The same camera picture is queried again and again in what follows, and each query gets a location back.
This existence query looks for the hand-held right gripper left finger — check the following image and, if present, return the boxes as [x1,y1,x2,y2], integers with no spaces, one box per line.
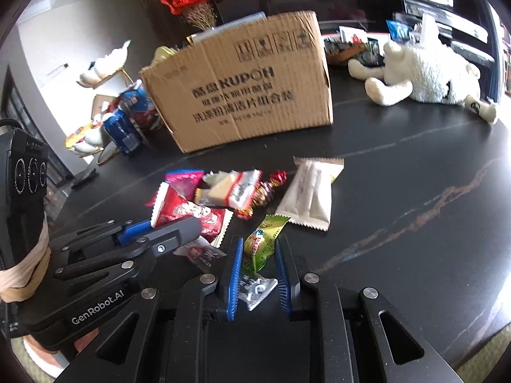
[54,236,245,383]

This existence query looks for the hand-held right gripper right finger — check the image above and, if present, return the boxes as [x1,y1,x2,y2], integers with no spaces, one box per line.
[274,235,454,383]

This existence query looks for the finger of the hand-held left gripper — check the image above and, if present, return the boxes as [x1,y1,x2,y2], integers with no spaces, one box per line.
[52,216,203,293]
[48,218,156,253]

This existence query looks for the green snack packet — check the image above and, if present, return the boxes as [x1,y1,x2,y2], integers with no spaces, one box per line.
[239,214,292,286]

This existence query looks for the pink snack packet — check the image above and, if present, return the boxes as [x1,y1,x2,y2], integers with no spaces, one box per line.
[164,169,205,201]

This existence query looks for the white red snack packet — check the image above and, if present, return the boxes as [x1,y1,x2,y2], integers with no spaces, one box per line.
[194,169,263,210]

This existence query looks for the cream snack packet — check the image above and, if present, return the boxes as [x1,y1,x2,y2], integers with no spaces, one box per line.
[275,156,345,232]

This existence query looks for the brown cardboard box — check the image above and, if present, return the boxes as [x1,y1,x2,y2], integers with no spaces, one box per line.
[138,10,334,154]

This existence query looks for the small printed snack packet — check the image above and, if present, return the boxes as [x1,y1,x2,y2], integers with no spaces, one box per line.
[174,237,226,269]

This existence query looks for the black remote control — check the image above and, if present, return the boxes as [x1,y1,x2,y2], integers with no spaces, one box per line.
[71,168,99,189]

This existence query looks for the yellow snack packet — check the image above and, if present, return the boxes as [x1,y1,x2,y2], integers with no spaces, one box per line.
[66,124,95,148]

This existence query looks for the red gold foil candy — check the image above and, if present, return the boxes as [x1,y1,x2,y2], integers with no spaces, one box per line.
[235,170,288,221]

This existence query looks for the blue soda can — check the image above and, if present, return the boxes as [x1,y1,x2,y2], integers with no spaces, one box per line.
[102,111,145,157]

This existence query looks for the flat cardboard box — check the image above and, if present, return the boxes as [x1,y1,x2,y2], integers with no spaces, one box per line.
[92,94,120,119]

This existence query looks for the blue cookie tub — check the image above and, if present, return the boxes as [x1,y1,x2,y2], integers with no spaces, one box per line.
[117,81,162,133]

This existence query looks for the gold mountain-shaped tin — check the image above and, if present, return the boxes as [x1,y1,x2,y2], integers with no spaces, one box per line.
[151,46,180,68]

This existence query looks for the dried flower bouquet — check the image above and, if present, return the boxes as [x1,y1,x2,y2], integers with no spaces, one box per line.
[181,4,219,33]

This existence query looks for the black snack bowl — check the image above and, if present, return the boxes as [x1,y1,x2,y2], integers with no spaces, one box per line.
[323,26,390,67]

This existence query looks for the white plush toy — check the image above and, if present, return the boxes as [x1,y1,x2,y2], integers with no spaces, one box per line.
[347,15,500,125]

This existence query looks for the blue white snack packet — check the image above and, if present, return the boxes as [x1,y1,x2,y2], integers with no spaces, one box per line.
[386,19,416,41]

